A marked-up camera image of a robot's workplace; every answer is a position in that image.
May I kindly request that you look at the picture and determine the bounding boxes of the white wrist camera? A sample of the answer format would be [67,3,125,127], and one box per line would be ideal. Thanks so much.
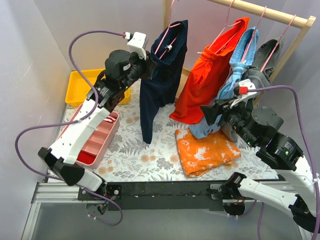
[230,78,258,108]
[123,31,148,60]

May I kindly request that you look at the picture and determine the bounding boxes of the red cloth in organizer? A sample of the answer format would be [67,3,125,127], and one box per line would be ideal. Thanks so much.
[77,151,96,166]

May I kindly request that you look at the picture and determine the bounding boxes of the floral patterned table mat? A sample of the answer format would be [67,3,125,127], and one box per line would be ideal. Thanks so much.
[47,69,279,183]

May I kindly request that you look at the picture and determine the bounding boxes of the pink divided organizer tray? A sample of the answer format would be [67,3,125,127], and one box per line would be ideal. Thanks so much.
[57,111,120,169]

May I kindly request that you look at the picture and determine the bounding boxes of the orange red shorts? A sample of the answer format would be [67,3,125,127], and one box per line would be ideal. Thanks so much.
[169,16,250,125]

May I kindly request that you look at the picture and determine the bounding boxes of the grey shorts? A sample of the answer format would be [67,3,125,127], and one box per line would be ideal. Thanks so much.
[222,36,285,142]

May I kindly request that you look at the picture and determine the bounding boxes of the wooden clothes rack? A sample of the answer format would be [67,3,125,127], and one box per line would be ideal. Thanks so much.
[162,0,316,98]

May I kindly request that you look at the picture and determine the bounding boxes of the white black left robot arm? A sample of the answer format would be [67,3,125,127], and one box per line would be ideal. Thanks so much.
[38,50,157,200]

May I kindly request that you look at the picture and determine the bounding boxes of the red white striped sock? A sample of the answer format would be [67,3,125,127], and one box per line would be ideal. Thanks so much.
[104,115,117,124]

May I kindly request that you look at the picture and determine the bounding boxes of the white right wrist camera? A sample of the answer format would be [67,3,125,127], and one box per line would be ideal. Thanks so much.
[230,78,258,108]

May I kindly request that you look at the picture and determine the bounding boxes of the pink hanger under grey shorts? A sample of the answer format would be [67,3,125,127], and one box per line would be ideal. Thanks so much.
[260,14,297,72]

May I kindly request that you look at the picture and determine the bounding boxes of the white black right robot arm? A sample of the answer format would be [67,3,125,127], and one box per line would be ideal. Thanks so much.
[200,98,320,234]

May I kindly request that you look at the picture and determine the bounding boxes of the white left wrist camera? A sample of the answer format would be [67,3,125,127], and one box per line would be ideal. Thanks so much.
[123,31,148,60]

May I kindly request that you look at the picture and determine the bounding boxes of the yellow plastic tray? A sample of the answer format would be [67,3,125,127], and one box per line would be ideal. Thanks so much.
[64,68,132,108]

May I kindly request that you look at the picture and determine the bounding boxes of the light blue shorts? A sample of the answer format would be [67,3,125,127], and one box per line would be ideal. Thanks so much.
[188,26,259,139]

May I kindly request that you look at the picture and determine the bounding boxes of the pink hanger under blue shorts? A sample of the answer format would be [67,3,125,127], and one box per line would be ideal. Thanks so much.
[241,6,267,63]

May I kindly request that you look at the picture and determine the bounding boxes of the navy blue shorts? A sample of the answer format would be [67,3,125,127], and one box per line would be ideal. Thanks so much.
[139,20,189,144]

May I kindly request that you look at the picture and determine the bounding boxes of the pink wire hanger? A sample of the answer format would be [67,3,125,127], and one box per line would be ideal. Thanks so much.
[154,0,181,60]

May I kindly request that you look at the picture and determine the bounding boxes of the orange white folded cloth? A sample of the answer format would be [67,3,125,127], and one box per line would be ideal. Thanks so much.
[175,129,242,178]

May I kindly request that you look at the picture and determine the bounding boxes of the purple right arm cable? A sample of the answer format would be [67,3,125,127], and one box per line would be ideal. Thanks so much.
[239,84,320,240]

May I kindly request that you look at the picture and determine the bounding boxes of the pink hanger under orange shorts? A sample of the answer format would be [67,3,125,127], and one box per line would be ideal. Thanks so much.
[196,0,239,55]

